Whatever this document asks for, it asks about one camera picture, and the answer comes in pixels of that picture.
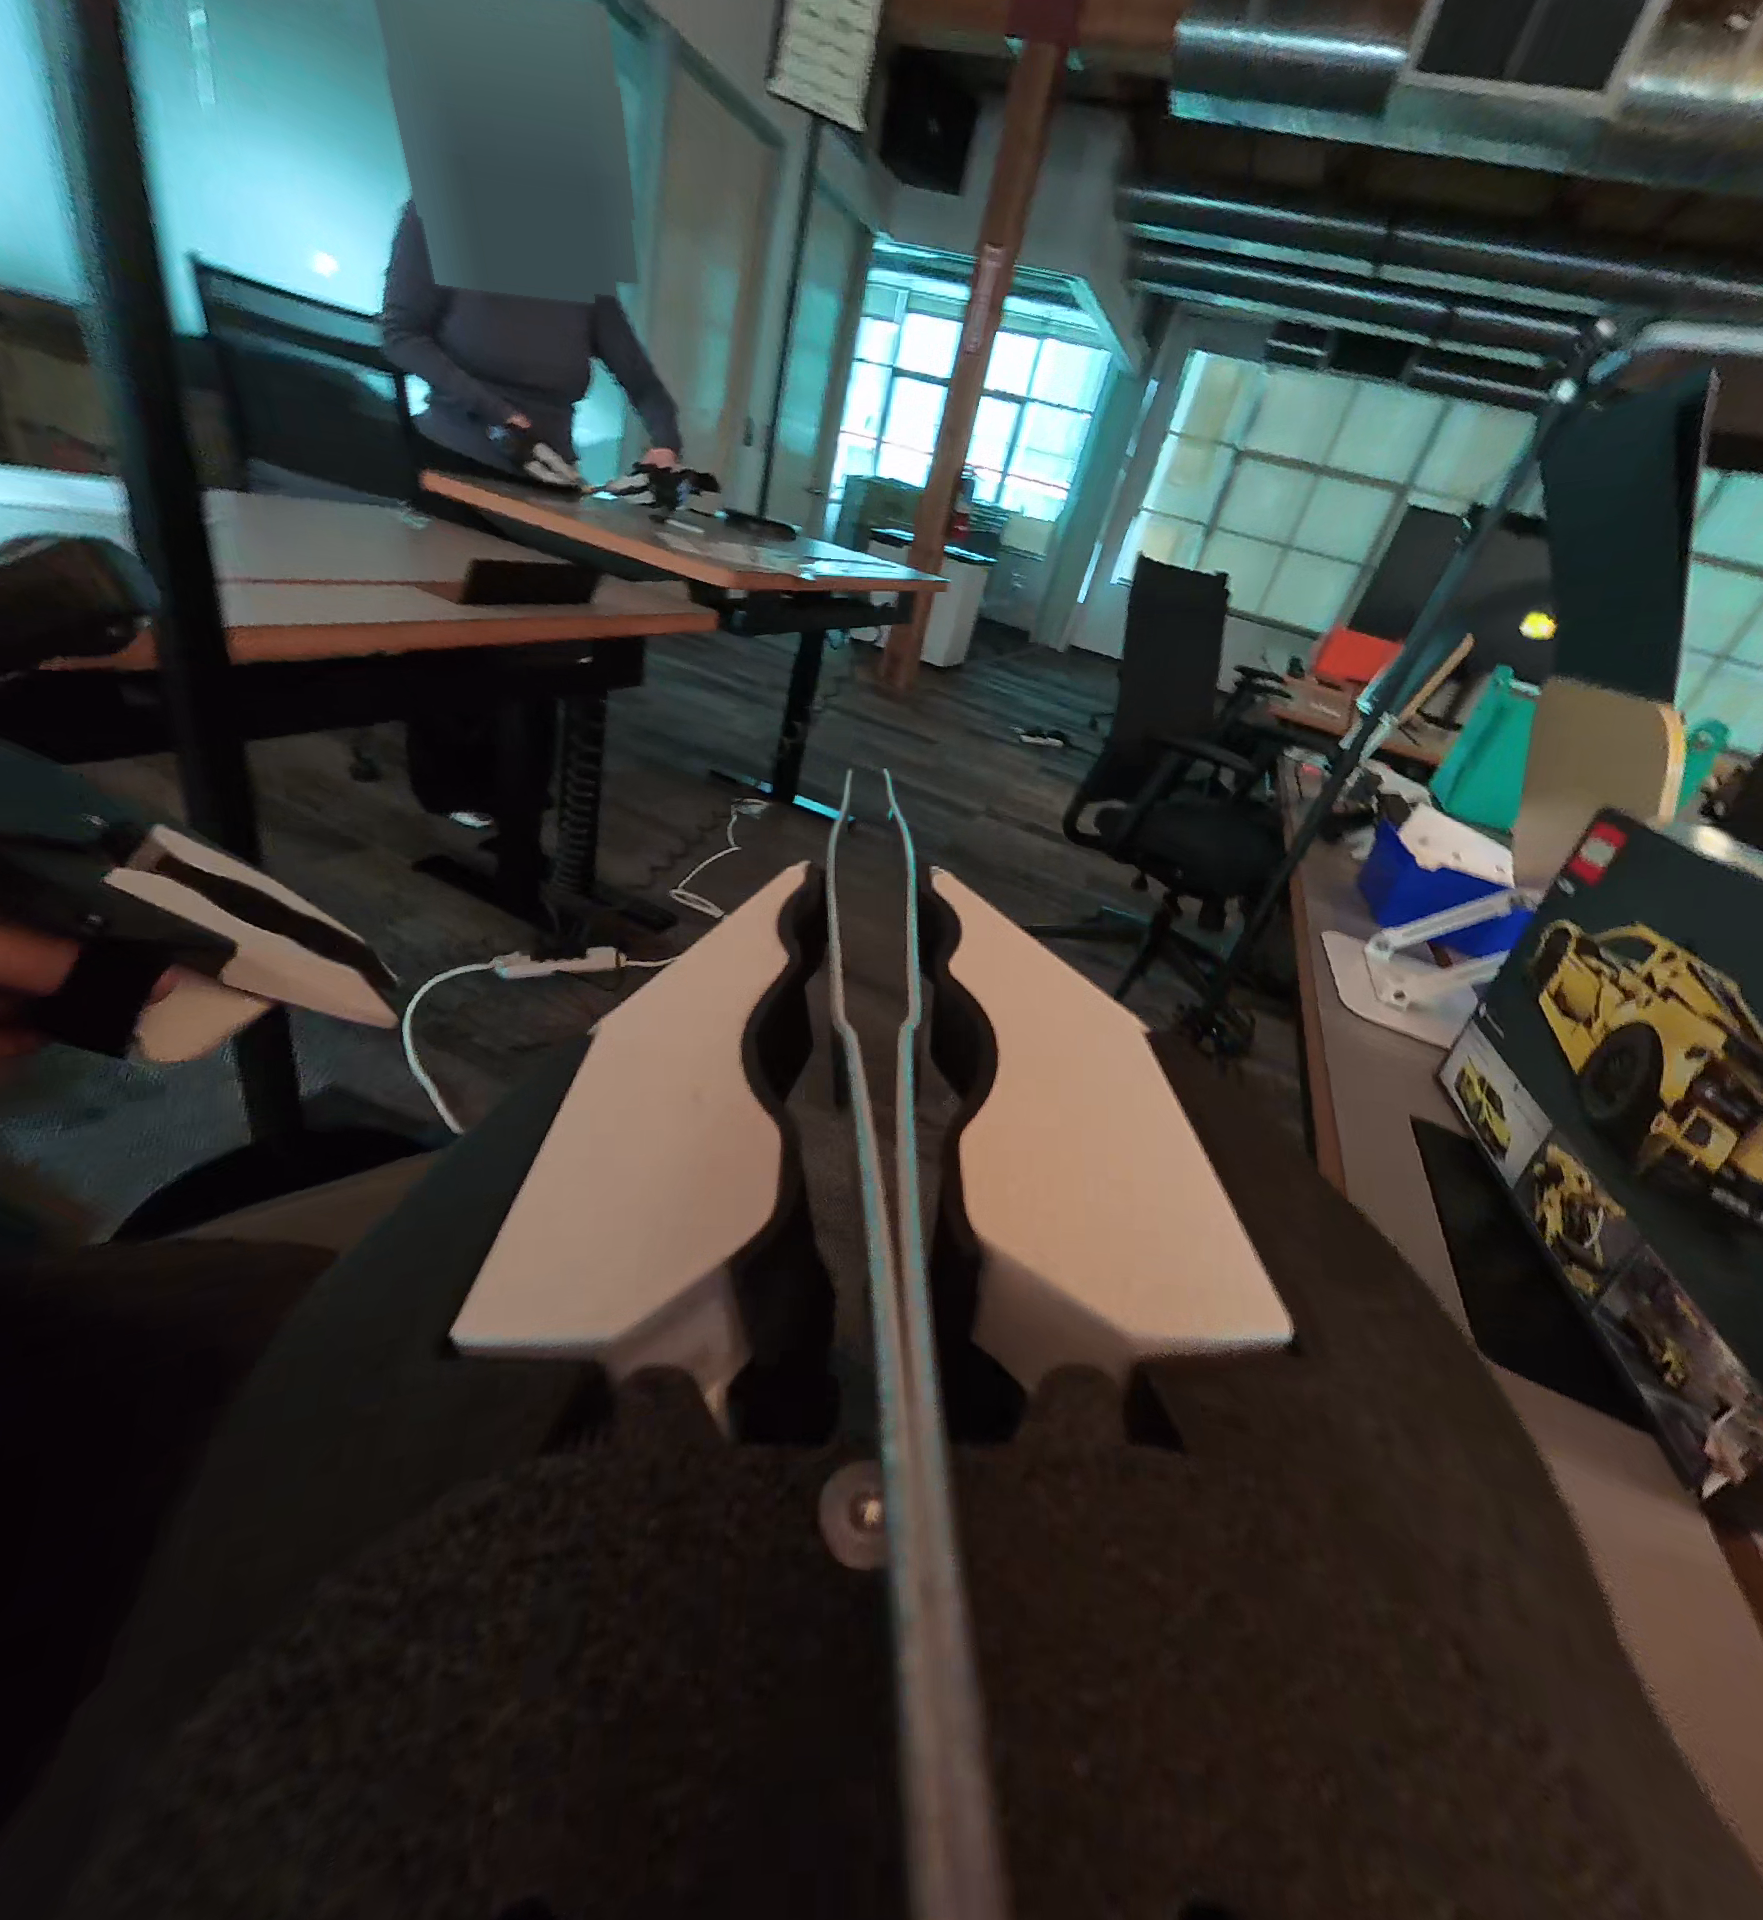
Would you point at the black vertical pole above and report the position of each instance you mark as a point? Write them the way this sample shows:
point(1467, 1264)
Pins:
point(182, 601)

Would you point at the beige wooden board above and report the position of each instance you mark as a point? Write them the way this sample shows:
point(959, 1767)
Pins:
point(1593, 780)

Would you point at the dark yellow car box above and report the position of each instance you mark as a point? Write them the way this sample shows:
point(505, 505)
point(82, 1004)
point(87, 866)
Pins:
point(1645, 1080)

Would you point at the wood-edged standing desk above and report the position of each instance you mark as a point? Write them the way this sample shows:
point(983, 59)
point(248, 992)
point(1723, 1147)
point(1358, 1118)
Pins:
point(700, 556)
point(370, 577)

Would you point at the red fire extinguisher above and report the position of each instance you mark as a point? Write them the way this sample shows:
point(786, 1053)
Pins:
point(966, 510)

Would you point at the wooden post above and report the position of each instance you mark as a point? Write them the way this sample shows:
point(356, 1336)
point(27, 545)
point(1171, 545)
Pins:
point(992, 301)

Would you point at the black office chair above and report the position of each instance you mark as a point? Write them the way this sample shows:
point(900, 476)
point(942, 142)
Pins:
point(1173, 659)

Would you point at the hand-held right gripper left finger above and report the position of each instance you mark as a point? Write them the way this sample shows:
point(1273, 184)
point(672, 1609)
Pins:
point(625, 1185)

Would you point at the blue plastic bin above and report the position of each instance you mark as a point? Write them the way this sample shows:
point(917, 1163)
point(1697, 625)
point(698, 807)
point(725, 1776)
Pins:
point(1422, 883)

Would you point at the teal bag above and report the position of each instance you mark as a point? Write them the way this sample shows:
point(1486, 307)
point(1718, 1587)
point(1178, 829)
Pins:
point(1481, 765)

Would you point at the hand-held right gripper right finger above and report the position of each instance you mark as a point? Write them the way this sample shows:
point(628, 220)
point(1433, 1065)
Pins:
point(1107, 1185)

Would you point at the long metal tweezers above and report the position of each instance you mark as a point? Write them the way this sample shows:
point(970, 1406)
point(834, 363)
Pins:
point(905, 1350)

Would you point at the white cabinet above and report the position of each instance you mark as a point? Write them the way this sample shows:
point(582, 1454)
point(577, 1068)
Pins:
point(943, 637)

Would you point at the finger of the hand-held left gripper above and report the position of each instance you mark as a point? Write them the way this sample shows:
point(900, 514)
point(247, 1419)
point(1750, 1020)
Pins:
point(304, 982)
point(197, 851)

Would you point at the white articulated stand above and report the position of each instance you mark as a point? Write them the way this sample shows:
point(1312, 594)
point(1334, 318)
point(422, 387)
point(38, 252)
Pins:
point(1400, 990)

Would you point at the black light stand tripod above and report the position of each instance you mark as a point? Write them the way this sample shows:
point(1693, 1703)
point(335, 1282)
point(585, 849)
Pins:
point(1338, 809)

